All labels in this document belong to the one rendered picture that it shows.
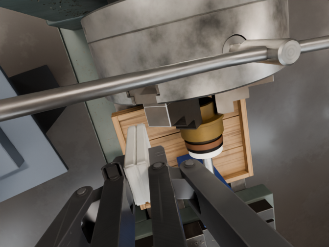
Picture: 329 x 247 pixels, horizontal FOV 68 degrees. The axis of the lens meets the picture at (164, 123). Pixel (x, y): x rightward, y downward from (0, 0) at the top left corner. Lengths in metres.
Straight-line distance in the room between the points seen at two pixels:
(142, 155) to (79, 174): 1.61
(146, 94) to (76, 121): 1.31
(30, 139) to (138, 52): 0.62
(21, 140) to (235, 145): 0.65
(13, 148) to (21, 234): 1.30
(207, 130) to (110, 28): 0.24
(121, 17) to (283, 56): 0.18
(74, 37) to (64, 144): 0.87
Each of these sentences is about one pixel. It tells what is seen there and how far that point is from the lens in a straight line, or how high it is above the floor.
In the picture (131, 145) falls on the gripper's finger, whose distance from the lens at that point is 0.17.
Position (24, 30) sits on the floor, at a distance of 1.59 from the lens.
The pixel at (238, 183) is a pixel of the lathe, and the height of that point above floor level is 0.87.
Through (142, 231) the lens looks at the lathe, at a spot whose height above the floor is 0.91.
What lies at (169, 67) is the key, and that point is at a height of 1.33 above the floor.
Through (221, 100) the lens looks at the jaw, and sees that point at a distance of 0.45.
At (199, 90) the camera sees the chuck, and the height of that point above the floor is 1.23.
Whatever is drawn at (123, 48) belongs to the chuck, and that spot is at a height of 1.20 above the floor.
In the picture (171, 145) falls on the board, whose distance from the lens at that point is 0.69.
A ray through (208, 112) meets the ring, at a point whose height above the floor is 1.11.
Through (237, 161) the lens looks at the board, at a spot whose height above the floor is 0.89.
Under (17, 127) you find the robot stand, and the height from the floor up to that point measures 0.75.
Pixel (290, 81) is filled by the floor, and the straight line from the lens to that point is 1.91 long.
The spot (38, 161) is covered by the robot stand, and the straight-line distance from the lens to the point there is 0.89.
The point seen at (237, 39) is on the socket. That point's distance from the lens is 0.30.
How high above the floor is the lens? 1.51
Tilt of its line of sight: 69 degrees down
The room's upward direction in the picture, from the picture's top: 151 degrees clockwise
